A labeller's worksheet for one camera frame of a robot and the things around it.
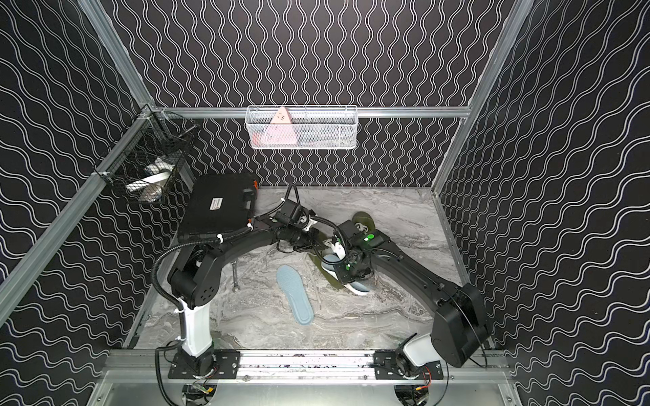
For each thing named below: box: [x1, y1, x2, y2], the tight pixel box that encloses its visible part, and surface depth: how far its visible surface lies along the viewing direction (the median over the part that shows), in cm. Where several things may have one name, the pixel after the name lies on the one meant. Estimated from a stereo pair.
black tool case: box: [177, 174, 259, 240], surface depth 112 cm
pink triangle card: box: [264, 106, 298, 146], surface depth 92 cm
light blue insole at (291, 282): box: [275, 264, 315, 326], surface depth 90 cm
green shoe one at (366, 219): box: [352, 211, 376, 234], surface depth 109 cm
